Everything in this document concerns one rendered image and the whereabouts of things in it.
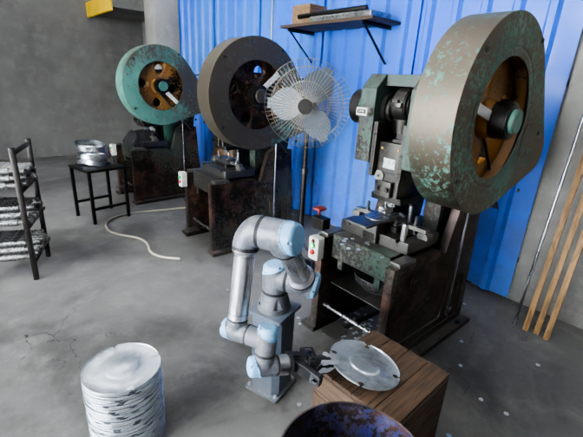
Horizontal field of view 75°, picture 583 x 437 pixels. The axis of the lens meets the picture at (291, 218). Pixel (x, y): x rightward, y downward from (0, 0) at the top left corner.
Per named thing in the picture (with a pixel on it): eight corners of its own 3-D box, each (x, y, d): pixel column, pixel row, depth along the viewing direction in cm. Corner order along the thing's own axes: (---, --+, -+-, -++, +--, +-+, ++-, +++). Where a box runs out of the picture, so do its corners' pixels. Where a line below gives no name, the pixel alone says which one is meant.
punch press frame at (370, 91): (379, 342, 201) (422, 72, 156) (323, 306, 231) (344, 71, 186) (453, 296, 250) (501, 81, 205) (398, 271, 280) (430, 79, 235)
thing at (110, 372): (170, 375, 147) (170, 374, 147) (88, 408, 131) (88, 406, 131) (148, 335, 169) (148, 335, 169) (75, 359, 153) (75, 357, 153)
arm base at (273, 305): (278, 320, 166) (279, 300, 162) (251, 309, 173) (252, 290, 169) (296, 304, 178) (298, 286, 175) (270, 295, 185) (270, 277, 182)
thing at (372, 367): (399, 357, 163) (400, 355, 163) (399, 402, 136) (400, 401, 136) (336, 332, 169) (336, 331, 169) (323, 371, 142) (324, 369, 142)
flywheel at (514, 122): (515, 212, 186) (452, 198, 136) (474, 201, 200) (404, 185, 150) (569, 61, 173) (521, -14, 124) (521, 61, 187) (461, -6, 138)
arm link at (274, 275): (269, 279, 179) (270, 253, 175) (295, 286, 175) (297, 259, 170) (257, 290, 169) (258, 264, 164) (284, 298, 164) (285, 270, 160)
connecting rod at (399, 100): (397, 159, 189) (408, 87, 178) (377, 155, 198) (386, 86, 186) (420, 156, 202) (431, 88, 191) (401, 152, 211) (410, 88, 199)
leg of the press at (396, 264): (384, 384, 194) (413, 220, 164) (367, 372, 202) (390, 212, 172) (468, 322, 251) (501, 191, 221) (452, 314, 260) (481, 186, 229)
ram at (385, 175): (391, 200, 194) (399, 142, 184) (368, 193, 204) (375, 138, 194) (410, 196, 205) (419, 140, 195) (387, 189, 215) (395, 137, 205)
